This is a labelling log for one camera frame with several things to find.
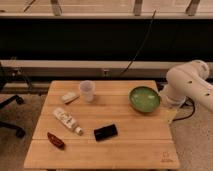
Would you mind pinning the white ceramic cup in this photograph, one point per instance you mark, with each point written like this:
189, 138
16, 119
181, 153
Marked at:
87, 90

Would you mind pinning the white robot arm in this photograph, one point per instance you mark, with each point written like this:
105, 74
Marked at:
188, 80

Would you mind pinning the green ceramic bowl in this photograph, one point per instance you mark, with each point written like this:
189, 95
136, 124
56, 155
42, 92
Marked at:
144, 99

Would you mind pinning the small white block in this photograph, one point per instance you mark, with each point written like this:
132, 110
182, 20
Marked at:
69, 97

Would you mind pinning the black rectangular box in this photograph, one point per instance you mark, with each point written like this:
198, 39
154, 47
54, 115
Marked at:
105, 132

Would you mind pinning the white tube with cap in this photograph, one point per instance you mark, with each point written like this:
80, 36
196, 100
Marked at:
68, 121

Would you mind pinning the dark red small object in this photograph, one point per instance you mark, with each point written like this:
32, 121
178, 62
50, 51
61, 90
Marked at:
55, 141

